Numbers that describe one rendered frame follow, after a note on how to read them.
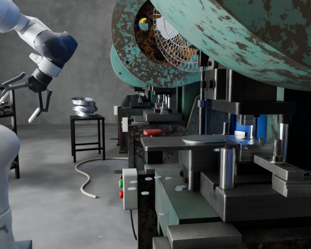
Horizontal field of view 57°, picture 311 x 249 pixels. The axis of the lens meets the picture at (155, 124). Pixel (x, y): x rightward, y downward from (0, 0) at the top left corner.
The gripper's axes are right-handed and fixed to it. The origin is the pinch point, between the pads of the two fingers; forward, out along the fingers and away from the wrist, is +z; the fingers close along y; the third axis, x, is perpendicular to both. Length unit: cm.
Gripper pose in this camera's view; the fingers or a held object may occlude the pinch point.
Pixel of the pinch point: (16, 111)
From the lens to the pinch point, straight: 132.9
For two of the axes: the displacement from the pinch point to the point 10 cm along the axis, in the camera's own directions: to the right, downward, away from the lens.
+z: -6.2, 7.8, 0.5
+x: -3.9, -3.7, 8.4
